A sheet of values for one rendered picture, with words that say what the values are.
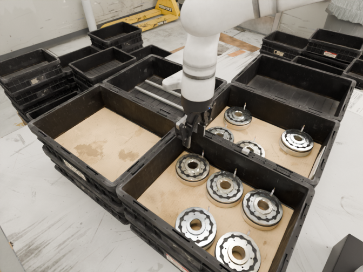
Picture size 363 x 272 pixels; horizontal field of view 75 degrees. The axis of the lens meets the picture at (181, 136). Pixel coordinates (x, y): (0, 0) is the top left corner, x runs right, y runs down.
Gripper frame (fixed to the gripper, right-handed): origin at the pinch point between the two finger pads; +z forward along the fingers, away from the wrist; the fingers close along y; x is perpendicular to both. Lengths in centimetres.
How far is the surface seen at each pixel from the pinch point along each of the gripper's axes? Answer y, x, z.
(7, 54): 30, 317, 87
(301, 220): -0.7, -31.3, 4.6
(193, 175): -3.2, -3.1, 11.4
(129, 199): -22.4, 0.7, 5.1
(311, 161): 28.5, -26.6, 13.7
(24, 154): -31, 62, 28
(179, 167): -3.4, 2.2, 11.7
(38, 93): 4, 150, 55
